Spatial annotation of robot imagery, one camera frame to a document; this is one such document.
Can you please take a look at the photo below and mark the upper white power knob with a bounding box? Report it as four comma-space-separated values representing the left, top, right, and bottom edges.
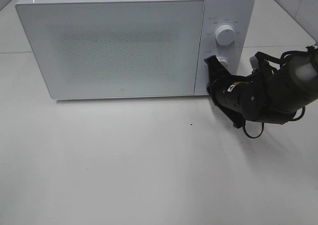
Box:
215, 23, 236, 46

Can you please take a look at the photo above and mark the white microwave oven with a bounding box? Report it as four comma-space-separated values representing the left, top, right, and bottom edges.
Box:
15, 0, 254, 96

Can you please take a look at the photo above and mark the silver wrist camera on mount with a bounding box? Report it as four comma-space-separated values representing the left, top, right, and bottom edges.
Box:
249, 51, 279, 73

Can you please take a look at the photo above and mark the white microwave door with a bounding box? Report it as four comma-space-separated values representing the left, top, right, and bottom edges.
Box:
16, 0, 204, 100

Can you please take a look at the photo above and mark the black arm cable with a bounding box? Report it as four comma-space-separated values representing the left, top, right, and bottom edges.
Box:
240, 46, 318, 139

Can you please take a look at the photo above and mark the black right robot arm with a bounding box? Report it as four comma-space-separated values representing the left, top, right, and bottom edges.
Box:
204, 46, 318, 129

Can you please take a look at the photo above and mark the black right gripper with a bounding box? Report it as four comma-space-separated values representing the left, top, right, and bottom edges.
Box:
204, 55, 268, 129

